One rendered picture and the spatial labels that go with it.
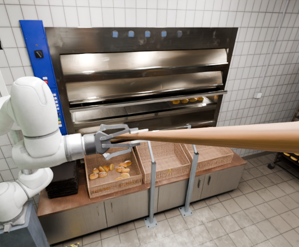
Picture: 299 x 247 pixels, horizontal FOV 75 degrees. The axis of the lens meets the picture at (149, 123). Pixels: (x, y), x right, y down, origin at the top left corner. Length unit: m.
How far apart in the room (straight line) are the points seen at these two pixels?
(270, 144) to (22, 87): 0.58
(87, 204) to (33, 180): 0.77
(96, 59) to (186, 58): 0.94
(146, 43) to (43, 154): 1.61
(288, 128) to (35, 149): 0.62
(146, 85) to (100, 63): 0.53
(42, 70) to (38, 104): 1.36
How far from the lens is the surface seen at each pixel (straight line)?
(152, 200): 2.31
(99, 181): 2.32
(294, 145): 0.22
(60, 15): 1.94
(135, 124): 2.34
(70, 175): 2.15
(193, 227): 2.70
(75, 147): 0.68
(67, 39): 1.95
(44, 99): 0.64
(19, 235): 1.73
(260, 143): 0.24
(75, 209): 2.20
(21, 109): 0.64
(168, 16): 2.12
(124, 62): 2.03
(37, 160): 0.70
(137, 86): 2.13
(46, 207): 2.26
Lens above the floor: 2.23
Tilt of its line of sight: 30 degrees down
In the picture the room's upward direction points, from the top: 2 degrees clockwise
